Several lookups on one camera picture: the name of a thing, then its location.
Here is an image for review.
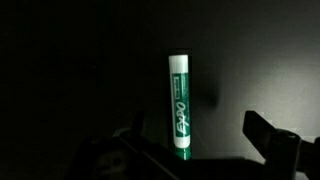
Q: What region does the green Expo marker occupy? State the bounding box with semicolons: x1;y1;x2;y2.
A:
167;54;193;161

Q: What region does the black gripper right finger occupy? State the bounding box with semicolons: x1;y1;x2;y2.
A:
241;110;320;180

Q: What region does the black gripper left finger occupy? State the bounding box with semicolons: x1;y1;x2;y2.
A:
66;109;201;180

